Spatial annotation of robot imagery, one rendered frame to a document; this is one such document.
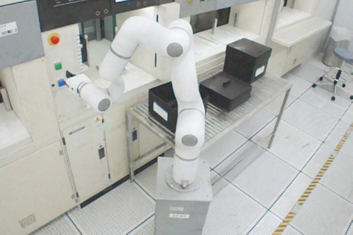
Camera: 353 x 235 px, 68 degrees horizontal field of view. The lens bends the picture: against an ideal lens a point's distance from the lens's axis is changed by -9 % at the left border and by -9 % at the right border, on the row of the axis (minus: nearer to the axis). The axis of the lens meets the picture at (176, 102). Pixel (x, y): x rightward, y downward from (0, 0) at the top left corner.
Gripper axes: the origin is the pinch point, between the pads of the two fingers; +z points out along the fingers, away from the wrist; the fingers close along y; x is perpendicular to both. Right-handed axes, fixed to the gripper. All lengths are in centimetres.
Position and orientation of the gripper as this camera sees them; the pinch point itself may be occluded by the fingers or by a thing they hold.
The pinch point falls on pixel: (69, 75)
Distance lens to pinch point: 144.0
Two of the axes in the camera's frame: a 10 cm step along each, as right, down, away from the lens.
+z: -7.0, -4.4, 5.6
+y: 7.1, -3.6, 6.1
